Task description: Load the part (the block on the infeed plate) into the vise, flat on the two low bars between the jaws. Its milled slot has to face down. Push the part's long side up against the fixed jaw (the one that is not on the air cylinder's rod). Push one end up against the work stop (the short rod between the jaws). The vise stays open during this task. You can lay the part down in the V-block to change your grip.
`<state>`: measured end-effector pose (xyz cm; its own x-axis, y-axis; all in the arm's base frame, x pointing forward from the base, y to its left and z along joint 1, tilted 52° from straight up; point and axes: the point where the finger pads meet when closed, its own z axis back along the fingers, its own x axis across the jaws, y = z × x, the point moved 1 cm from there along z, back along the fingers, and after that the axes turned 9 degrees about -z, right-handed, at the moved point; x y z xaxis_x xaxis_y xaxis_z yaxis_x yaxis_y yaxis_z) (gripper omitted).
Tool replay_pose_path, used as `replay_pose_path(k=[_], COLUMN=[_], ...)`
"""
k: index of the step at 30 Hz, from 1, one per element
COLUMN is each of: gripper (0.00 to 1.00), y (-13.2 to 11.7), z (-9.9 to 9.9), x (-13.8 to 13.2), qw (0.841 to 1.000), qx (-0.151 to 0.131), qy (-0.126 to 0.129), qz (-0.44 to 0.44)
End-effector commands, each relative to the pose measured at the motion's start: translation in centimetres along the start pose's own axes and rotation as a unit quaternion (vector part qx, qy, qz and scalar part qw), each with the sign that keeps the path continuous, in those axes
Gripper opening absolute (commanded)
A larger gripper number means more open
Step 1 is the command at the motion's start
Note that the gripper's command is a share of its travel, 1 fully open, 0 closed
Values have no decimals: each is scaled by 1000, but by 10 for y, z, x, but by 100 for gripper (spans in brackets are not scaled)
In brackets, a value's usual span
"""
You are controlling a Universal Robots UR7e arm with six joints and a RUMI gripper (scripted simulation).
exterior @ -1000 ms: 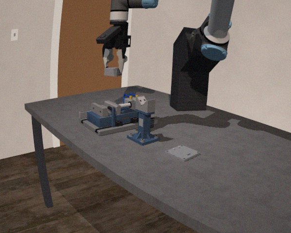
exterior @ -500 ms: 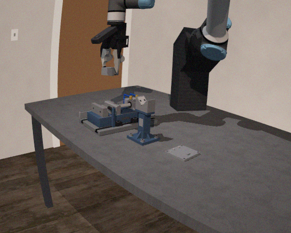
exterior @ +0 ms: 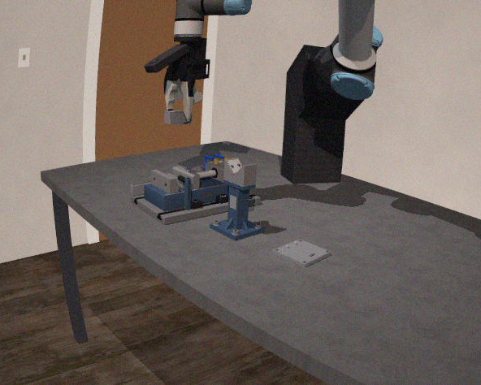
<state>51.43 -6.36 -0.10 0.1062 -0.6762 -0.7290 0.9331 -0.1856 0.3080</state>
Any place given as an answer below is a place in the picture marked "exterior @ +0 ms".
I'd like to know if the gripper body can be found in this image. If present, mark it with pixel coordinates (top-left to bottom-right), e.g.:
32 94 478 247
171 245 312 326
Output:
167 37 210 81

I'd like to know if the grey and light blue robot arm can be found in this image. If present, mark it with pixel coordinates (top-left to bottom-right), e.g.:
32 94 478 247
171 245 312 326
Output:
145 0 384 100

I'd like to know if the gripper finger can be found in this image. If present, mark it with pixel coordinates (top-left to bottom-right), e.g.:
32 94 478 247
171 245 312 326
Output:
181 68 202 121
164 72 184 111

